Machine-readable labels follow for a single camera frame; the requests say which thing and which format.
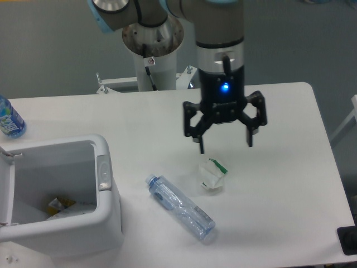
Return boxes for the yellow wrapper in bin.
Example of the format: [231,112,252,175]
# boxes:
[47,197,76,220]

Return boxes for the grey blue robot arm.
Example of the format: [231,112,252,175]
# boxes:
[88,1,267,146]

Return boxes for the white green paper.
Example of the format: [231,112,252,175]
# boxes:
[198,158,228,191]

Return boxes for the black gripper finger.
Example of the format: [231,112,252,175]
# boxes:
[239,90,267,147]
[183,101,220,154]

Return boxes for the black clamp at table edge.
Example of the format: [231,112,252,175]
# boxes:
[337,226,356,256]

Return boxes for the black cable on pedestal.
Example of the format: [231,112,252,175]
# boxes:
[142,43,158,92]

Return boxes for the white frame at right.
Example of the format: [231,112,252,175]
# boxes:
[329,94,356,147]

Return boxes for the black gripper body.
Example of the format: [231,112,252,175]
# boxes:
[199,66,247,124]

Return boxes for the crushed clear plastic bottle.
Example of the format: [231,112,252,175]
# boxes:
[145,174,216,245]

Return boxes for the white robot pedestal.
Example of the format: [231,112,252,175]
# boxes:
[97,16,200,94]

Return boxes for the blue labelled water bottle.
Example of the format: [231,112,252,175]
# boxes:
[1,95,27,138]

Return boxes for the white trash can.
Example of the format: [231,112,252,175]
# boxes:
[1,135,124,257]

